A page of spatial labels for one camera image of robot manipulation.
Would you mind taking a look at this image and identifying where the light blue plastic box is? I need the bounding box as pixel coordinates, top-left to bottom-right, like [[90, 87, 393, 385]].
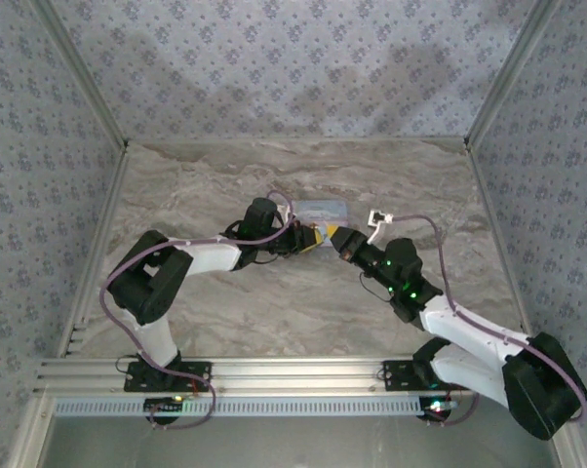
[[292, 198, 349, 223]]

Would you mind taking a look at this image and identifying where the small controller board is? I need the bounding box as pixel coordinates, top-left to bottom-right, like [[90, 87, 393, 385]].
[[418, 396, 458, 421], [143, 396, 186, 416]]

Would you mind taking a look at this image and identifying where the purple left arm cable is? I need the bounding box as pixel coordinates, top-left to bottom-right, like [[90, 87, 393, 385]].
[[100, 189, 297, 376]]

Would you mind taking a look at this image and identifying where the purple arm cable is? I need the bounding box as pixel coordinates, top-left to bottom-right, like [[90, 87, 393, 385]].
[[100, 189, 297, 376], [392, 214, 587, 425]]

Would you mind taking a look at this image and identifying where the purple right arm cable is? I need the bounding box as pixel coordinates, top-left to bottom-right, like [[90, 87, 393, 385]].
[[392, 214, 587, 425]]

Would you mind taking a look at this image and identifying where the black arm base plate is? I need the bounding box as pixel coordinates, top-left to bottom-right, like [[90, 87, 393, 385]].
[[123, 360, 213, 393], [381, 359, 441, 391]]

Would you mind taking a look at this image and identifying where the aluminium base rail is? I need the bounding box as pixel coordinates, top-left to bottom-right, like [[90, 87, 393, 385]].
[[32, 356, 475, 395]]

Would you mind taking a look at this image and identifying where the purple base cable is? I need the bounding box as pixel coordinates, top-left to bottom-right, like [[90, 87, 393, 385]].
[[127, 372, 217, 431], [427, 389, 480, 428]]

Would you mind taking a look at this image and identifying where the grey slotted cable duct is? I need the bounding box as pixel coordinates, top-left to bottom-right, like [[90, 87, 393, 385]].
[[52, 395, 453, 418]]

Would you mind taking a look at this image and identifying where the aluminium frame post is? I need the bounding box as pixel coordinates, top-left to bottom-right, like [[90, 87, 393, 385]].
[[465, 0, 564, 147], [29, 0, 130, 150]]

